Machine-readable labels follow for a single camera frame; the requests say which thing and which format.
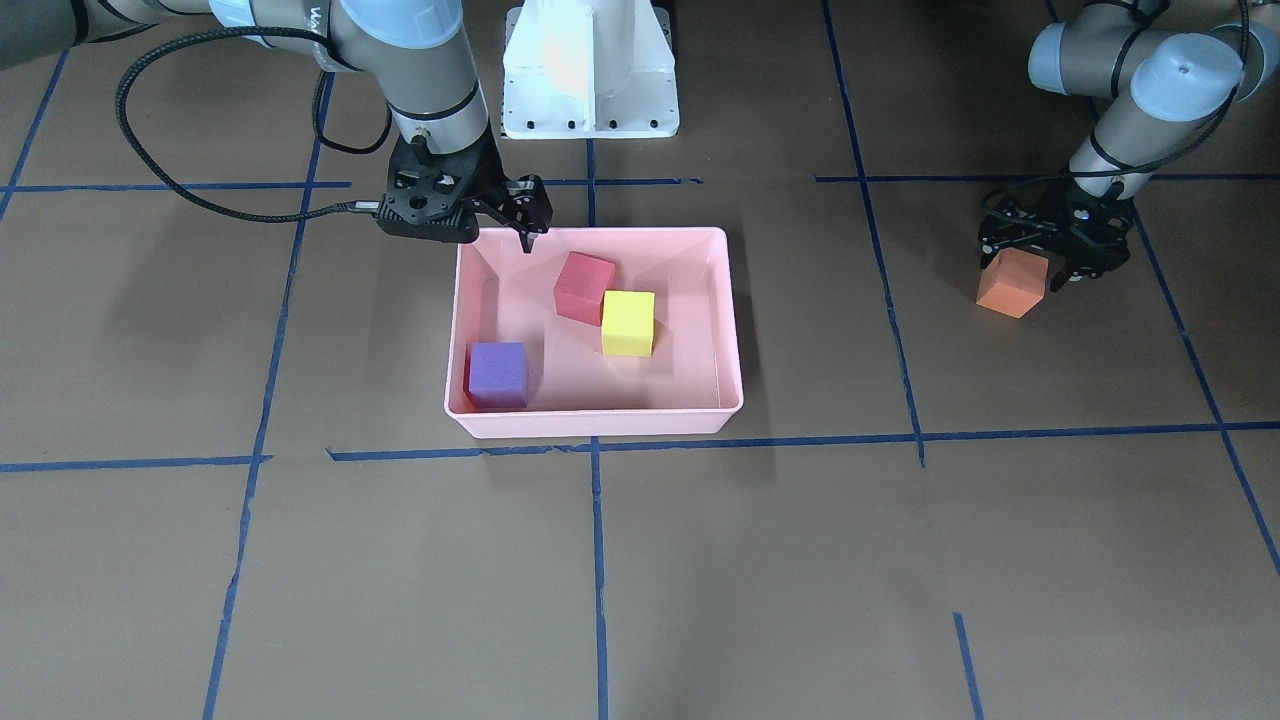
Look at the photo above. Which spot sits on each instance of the yellow foam block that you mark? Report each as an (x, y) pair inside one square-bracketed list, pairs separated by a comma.
[(628, 323)]

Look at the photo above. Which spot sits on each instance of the purple foam block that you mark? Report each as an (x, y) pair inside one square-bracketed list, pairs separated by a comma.
[(498, 375)]

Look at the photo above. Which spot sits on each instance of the red foam block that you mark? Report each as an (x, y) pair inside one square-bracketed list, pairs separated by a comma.
[(579, 291)]

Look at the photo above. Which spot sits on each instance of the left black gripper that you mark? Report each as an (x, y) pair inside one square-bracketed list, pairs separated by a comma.
[(1072, 222)]

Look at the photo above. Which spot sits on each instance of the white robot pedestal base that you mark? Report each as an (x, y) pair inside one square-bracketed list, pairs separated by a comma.
[(590, 69)]

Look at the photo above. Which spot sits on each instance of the pink plastic bin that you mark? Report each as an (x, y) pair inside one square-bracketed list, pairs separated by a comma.
[(692, 384)]

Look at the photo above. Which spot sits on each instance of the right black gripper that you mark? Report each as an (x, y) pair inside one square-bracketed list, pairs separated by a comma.
[(489, 180)]

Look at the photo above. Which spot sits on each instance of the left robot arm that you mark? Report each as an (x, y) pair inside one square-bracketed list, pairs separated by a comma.
[(1167, 92)]

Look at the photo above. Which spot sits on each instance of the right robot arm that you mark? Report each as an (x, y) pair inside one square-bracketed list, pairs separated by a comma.
[(417, 51)]

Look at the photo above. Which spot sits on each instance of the orange foam block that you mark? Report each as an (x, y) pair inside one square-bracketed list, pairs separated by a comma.
[(1013, 283)]

